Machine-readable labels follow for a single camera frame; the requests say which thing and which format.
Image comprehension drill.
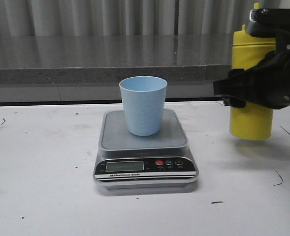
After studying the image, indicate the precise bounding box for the silver digital kitchen scale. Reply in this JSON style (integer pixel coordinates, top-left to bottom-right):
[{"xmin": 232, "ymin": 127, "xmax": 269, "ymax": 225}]
[{"xmin": 93, "ymin": 109, "xmax": 199, "ymax": 189}]

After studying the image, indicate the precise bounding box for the yellow squeeze bottle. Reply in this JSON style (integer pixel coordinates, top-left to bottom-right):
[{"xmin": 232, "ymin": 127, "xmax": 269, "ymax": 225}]
[{"xmin": 229, "ymin": 2, "xmax": 276, "ymax": 141}]

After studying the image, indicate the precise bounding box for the light blue plastic cup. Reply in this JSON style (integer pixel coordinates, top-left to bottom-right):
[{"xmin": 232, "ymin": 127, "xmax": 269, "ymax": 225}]
[{"xmin": 119, "ymin": 76, "xmax": 167, "ymax": 136}]

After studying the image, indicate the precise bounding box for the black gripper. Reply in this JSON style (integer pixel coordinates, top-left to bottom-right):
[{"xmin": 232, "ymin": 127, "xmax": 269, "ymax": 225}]
[{"xmin": 213, "ymin": 8, "xmax": 290, "ymax": 109}]

